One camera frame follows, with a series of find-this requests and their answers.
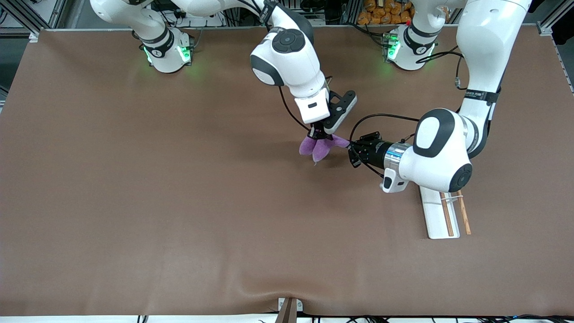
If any purple microfibre towel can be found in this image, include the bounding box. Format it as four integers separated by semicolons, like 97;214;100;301
299;134;351;164

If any white rack with wooden bars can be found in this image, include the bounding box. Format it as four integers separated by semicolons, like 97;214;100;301
419;186;472;240

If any black equipment rack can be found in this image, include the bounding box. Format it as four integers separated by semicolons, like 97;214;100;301
224;0;359;25

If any brown table cloth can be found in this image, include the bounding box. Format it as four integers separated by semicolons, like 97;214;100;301
0;25;574;317

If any white power strip with plugs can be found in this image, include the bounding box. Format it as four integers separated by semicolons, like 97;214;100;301
152;7;225;27

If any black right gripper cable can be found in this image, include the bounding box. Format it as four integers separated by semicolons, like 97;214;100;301
278;85;314;133

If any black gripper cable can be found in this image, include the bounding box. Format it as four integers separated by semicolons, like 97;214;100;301
349;113;420;180
278;85;314;133

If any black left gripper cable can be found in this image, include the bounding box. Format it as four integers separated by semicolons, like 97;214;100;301
349;113;420;180

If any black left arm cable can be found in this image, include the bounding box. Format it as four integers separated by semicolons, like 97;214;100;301
416;48;465;90

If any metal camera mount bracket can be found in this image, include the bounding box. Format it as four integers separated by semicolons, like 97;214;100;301
274;297;304;323

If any aluminium frame profile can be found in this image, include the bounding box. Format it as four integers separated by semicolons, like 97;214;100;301
538;0;574;36
0;0;68;43

